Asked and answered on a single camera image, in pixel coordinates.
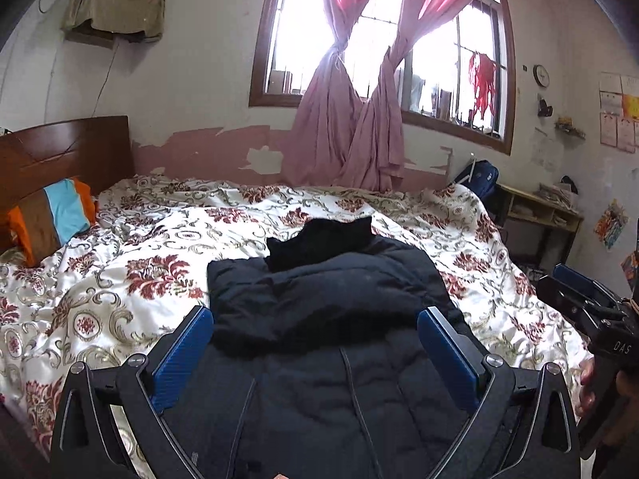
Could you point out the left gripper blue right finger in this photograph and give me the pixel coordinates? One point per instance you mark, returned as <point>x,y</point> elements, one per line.
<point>457,360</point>

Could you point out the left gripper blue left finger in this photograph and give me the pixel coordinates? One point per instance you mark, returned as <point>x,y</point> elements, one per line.
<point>175,357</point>

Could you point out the black padded jacket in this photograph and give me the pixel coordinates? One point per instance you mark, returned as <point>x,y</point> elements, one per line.
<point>315,368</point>

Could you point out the person's right hand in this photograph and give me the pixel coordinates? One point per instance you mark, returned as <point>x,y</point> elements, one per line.
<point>627,387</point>

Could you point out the floral bed quilt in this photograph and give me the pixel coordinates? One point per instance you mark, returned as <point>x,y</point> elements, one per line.
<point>76,329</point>

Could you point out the wooden desk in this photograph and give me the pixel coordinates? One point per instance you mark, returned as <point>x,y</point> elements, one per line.
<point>537,232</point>

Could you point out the orange blue striped pillow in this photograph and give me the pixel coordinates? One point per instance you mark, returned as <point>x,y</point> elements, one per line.
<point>45,220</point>

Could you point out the blue backpack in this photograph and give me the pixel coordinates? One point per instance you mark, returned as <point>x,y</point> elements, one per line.
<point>480,176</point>

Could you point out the brown wooden headboard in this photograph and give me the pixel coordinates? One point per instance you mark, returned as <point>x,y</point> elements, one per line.
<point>95,150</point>

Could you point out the left pink curtain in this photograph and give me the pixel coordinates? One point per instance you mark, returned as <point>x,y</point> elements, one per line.
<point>314,150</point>

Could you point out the pink curtain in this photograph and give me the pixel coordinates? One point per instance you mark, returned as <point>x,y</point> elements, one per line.
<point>376,157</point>
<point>314,150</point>

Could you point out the red hanging garment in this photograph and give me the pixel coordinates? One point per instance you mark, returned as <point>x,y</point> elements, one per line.
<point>482,74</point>

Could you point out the right pink curtain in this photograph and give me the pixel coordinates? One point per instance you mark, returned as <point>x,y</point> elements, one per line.
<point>376,157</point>

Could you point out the colourful wall drawing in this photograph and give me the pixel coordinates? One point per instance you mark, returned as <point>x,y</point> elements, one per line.
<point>611,224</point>

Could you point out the small wall shelf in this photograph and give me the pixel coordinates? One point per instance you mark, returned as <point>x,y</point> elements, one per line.
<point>565,125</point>

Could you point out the papers on wall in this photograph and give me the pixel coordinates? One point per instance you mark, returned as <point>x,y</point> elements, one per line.
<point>619,111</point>

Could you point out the round wall clock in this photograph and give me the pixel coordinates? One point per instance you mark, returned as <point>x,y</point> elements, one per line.
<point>541,76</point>

